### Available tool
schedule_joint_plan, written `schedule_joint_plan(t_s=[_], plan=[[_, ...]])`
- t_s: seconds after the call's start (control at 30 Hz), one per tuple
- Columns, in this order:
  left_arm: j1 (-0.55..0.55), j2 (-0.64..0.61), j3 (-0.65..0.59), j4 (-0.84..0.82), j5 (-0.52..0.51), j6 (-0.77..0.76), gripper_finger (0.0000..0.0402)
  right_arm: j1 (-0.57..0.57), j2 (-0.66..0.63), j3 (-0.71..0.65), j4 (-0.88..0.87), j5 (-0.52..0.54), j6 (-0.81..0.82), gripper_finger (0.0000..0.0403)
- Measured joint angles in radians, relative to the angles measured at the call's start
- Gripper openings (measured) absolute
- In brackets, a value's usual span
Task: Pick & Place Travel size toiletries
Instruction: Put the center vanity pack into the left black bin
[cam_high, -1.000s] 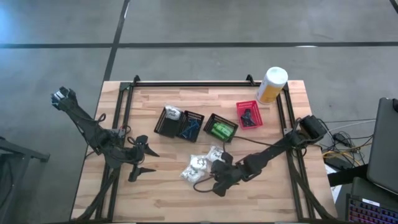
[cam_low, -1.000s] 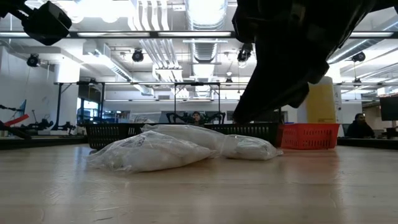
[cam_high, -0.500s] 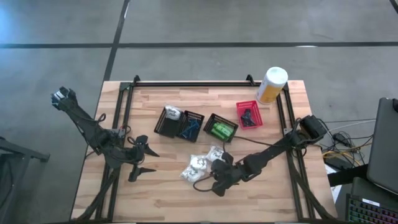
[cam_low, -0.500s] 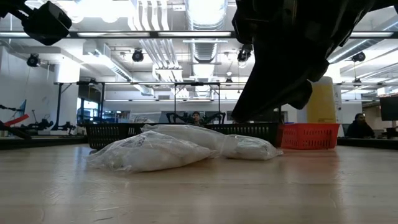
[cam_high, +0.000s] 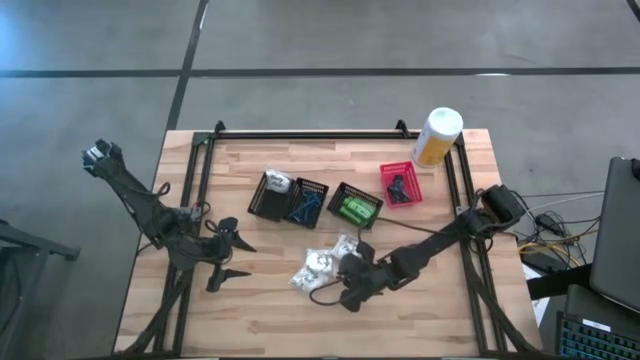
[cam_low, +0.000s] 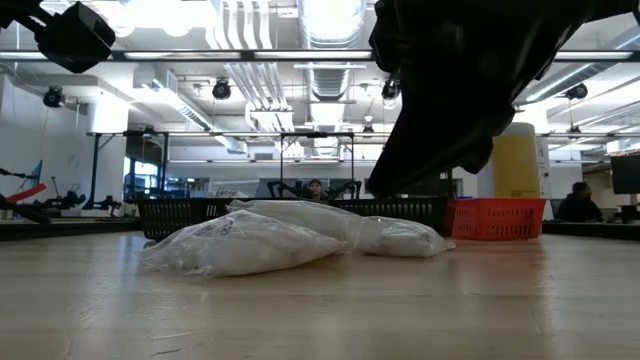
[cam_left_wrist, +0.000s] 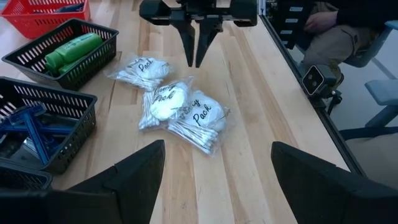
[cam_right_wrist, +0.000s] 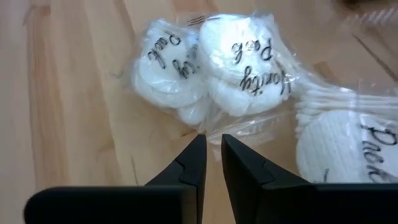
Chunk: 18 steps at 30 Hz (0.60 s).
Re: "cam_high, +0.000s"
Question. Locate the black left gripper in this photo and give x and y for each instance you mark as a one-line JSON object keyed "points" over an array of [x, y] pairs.
{"points": [[212, 247]]}

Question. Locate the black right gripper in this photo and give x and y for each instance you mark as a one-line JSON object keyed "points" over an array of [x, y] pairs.
{"points": [[372, 277]]}

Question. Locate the clear bag of cotton pads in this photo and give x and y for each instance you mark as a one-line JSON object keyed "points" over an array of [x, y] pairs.
{"points": [[345, 245], [320, 261], [278, 181], [305, 280]]}

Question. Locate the dark blue travel bottle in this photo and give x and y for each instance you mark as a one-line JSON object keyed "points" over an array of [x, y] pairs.
{"points": [[400, 184], [400, 197]]}

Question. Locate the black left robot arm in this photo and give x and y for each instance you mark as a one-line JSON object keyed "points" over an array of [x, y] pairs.
{"points": [[140, 205]]}

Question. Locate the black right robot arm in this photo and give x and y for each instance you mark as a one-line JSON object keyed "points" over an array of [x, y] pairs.
{"points": [[440, 235]]}

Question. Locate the black plastic basket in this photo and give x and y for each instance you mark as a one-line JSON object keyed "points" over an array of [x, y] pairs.
{"points": [[320, 187], [270, 207], [337, 192]]}

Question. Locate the red plastic basket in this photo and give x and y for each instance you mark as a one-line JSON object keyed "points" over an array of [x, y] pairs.
{"points": [[415, 192]]}

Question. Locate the white yellow wipes canister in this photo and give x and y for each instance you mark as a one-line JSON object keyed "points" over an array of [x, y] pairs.
{"points": [[437, 145]]}

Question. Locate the white paper sheet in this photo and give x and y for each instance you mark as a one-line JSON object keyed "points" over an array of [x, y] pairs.
{"points": [[537, 305]]}

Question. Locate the black power adapter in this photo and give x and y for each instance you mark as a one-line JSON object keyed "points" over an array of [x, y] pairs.
{"points": [[545, 221]]}

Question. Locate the grey metal stand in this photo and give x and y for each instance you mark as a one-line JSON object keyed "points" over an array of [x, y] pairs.
{"points": [[30, 240]]}

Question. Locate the backlit black keyboard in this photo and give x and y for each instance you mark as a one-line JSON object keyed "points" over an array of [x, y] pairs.
{"points": [[595, 345]]}

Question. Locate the grey laptop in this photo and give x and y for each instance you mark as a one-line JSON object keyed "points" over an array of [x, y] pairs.
{"points": [[620, 235]]}

